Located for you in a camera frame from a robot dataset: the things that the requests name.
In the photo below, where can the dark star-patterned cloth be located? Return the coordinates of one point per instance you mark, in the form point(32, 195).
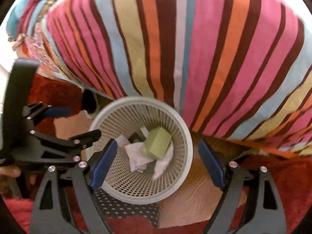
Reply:
point(114, 208)

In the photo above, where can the red shaggy rug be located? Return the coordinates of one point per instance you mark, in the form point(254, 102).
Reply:
point(291, 185)

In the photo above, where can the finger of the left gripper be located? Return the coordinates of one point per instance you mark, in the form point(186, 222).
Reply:
point(56, 112)
point(87, 139)

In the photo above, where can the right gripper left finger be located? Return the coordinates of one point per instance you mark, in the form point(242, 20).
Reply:
point(65, 202)

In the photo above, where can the white paper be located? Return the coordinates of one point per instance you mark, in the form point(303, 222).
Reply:
point(140, 163)

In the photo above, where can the black box with logo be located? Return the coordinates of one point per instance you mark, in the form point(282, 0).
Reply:
point(136, 138)

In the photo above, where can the person's left hand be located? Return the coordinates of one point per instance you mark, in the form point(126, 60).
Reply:
point(5, 173)

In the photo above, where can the white slipper under bed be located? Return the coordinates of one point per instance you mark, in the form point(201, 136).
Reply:
point(90, 103)

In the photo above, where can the white mesh waste basket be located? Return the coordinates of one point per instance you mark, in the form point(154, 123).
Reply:
point(124, 117)

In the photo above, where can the light green cardboard box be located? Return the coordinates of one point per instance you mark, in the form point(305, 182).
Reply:
point(156, 144)

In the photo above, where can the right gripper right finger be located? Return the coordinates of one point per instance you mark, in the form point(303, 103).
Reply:
point(250, 201)

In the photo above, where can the striped colourful bedspread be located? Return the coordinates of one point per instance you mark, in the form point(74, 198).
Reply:
point(238, 70)

